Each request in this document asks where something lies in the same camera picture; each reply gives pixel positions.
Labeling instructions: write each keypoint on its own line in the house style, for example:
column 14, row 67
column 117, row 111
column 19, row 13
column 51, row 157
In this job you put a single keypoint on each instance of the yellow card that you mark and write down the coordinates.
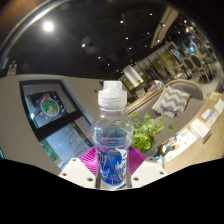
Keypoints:
column 214, row 96

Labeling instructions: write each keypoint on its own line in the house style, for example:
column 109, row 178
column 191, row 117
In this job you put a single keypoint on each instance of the group of ceiling lights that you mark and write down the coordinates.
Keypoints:
column 48, row 26

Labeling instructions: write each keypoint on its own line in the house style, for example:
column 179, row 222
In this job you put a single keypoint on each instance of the blue white packet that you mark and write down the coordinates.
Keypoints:
column 206, row 114

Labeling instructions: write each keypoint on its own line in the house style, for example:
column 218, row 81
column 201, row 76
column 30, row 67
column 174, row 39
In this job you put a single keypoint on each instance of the group of round-back chairs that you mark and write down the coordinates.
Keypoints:
column 195, row 63

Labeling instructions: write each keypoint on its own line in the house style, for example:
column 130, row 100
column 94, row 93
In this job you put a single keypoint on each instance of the clear blue-label drink bottle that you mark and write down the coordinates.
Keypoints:
column 111, row 133

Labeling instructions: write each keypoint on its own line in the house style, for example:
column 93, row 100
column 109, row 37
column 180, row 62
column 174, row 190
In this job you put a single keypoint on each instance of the white napkin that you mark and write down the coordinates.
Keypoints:
column 220, row 106

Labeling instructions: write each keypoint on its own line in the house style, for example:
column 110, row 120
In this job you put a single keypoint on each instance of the green potted plant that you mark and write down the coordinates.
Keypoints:
column 146, row 133

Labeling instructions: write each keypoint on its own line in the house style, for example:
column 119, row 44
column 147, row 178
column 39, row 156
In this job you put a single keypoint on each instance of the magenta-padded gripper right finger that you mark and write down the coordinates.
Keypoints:
column 136, row 160

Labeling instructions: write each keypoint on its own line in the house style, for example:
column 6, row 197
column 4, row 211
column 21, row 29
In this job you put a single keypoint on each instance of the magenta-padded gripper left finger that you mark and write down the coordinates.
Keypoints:
column 88, row 160

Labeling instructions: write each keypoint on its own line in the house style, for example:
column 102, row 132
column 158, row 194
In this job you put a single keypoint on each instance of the white printed pamphlet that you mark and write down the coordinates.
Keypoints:
column 181, row 143

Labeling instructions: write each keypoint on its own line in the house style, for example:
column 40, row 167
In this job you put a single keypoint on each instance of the person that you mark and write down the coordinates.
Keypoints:
column 155, row 85

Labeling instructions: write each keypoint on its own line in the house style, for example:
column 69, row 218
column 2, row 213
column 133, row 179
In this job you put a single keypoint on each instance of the white orange-print box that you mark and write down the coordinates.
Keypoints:
column 200, row 129

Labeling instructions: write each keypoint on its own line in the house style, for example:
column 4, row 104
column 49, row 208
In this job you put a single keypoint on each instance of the grey white chevron cushion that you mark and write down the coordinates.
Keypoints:
column 173, row 101

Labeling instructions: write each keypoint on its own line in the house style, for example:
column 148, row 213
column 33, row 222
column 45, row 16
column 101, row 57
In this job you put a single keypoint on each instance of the white paper sheets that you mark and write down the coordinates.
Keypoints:
column 215, row 119

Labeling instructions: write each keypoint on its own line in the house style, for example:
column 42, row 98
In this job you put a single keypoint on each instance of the grey curved sofa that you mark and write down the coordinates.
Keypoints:
column 193, row 106

